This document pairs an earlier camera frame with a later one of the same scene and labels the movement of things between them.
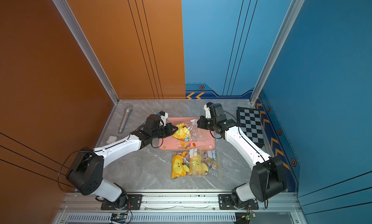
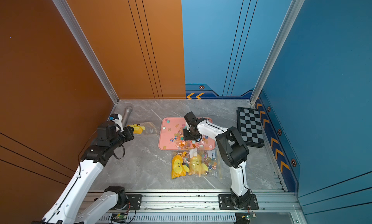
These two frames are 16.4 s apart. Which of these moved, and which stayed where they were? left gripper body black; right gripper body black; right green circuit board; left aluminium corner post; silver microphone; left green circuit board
Moved: right gripper body black; left gripper body black
Stayed: right green circuit board; silver microphone; left aluminium corner post; left green circuit board
